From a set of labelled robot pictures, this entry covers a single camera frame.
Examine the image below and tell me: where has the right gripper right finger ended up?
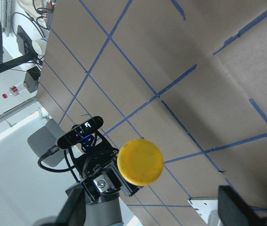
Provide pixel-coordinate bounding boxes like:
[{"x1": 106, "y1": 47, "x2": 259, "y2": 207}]
[{"x1": 218, "y1": 186, "x2": 267, "y2": 226}]

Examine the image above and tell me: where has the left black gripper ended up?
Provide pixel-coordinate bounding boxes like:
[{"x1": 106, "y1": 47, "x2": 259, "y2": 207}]
[{"x1": 69, "y1": 131, "x2": 142, "y2": 205}]

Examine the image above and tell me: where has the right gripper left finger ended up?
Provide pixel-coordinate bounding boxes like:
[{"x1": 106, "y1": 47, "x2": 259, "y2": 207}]
[{"x1": 34, "y1": 184, "x2": 86, "y2": 226}]

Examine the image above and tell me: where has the yellow push button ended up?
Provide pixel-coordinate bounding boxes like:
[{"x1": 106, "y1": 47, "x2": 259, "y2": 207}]
[{"x1": 117, "y1": 138, "x2": 163, "y2": 186}]

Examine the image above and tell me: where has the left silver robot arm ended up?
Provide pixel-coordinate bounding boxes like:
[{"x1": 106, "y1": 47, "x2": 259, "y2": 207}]
[{"x1": 27, "y1": 116, "x2": 140, "y2": 226}]

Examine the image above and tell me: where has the plastic bottle red cap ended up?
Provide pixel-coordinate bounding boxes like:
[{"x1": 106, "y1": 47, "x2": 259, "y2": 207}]
[{"x1": 2, "y1": 82, "x2": 27, "y2": 99}]

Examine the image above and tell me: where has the white paper cup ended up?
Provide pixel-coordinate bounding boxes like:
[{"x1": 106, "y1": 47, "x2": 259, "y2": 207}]
[{"x1": 32, "y1": 39, "x2": 47, "y2": 56}]

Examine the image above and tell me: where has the beige square tray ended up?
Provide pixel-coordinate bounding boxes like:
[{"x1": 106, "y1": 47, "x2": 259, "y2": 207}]
[{"x1": 17, "y1": 0, "x2": 46, "y2": 18}]

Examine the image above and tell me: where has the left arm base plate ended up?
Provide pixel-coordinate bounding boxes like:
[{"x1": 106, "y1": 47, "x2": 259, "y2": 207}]
[{"x1": 188, "y1": 197, "x2": 223, "y2": 226}]

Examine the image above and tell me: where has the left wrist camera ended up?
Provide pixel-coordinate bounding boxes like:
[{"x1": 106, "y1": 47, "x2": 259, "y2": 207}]
[{"x1": 57, "y1": 116, "x2": 104, "y2": 149}]

